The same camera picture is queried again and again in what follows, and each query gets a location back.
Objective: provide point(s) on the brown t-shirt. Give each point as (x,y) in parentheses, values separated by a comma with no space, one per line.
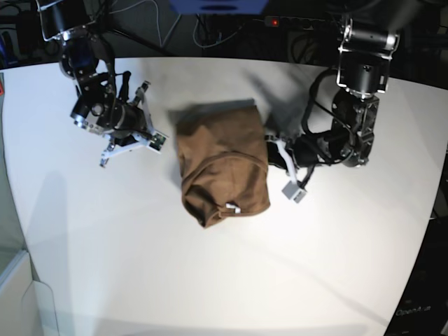
(223,161)

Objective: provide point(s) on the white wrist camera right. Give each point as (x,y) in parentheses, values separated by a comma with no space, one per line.
(157,141)

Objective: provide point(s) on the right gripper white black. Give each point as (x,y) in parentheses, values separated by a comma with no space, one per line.
(130,127)

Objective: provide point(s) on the white power strip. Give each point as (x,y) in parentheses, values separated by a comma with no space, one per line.
(299,23)

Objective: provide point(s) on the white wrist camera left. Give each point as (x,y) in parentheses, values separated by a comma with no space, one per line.
(294,192)

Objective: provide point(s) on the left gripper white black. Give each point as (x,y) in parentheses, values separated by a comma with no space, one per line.
(297,156)

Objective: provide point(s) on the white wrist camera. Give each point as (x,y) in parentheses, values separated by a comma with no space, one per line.
(294,192)
(157,141)

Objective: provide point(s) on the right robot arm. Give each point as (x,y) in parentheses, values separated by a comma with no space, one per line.
(103,105)

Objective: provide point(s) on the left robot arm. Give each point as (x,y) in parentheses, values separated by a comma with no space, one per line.
(340,115)

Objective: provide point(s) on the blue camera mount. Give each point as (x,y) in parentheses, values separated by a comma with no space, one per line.
(219,7)

